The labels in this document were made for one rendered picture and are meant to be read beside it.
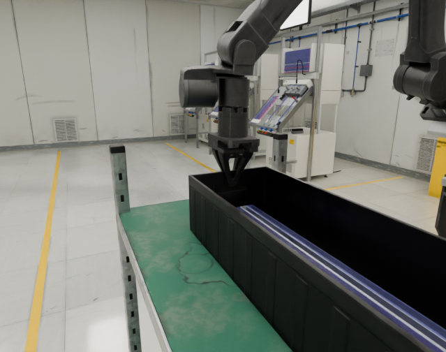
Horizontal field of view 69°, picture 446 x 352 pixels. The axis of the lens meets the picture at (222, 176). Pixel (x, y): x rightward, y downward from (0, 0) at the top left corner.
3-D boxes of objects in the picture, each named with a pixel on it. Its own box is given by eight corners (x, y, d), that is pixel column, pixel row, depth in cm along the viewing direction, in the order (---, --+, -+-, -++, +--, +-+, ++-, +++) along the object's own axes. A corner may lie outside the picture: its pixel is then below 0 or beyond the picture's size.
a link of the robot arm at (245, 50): (257, 40, 52) (239, 38, 60) (187, 35, 49) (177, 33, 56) (250, 113, 57) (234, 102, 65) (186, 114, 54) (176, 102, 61)
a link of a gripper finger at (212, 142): (221, 191, 61) (222, 142, 58) (206, 181, 67) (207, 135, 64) (253, 187, 63) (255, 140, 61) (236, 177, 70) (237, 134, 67)
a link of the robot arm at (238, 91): (255, 72, 57) (243, 73, 62) (217, 71, 55) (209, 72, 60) (253, 112, 59) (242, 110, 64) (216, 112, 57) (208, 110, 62)
